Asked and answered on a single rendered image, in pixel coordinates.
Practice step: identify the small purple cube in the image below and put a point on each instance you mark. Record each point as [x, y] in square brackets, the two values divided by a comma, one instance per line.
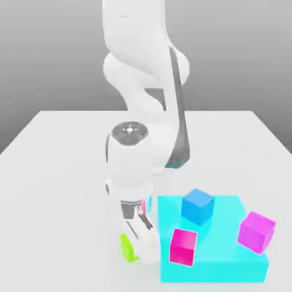
[255, 232]

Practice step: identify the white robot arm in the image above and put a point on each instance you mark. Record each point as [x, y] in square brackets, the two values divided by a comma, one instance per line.
[136, 68]

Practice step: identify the large cyan box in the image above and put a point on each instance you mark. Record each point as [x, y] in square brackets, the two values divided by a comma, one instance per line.
[219, 267]

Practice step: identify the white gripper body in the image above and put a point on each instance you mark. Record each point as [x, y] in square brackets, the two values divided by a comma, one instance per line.
[148, 246]

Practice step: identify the small blue cube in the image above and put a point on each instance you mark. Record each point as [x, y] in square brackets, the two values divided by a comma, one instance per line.
[197, 208]

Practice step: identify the small green cube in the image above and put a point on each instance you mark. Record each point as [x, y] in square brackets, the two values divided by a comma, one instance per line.
[126, 249]

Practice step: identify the small magenta cube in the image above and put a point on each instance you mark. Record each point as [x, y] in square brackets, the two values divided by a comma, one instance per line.
[182, 247]

